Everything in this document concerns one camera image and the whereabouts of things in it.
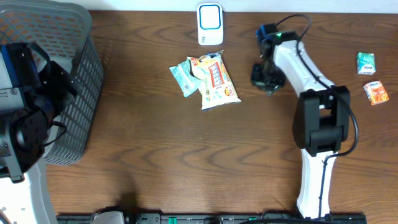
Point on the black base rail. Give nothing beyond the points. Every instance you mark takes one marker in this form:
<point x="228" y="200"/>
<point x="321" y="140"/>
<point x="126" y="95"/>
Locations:
<point x="266" y="217"/>

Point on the orange tissue pack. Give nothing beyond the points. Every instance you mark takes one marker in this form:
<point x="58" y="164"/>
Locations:
<point x="376" y="92"/>

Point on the dark green Zam-Buk box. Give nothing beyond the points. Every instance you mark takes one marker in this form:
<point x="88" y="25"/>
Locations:
<point x="267" y="77"/>

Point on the light green wipes packet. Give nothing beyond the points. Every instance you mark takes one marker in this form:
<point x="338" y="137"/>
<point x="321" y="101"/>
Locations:
<point x="187" y="82"/>

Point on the teal tissue pack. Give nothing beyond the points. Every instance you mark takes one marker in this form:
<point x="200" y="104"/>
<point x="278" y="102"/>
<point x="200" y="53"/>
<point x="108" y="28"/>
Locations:
<point x="365" y="63"/>

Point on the grey plastic shopping basket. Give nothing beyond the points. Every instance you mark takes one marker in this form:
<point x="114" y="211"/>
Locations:
<point x="62" y="29"/>

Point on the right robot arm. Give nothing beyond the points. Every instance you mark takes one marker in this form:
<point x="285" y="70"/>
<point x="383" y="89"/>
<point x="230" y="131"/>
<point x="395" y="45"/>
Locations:
<point x="321" y="119"/>

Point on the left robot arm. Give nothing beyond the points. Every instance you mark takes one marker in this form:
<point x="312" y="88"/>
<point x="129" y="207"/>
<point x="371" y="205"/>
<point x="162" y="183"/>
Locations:
<point x="34" y="91"/>

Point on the white barcode scanner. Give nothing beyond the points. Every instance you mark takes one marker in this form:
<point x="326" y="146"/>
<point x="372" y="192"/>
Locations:
<point x="210" y="24"/>

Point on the yellow snack bag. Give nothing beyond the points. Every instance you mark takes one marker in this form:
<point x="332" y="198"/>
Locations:
<point x="217" y="88"/>

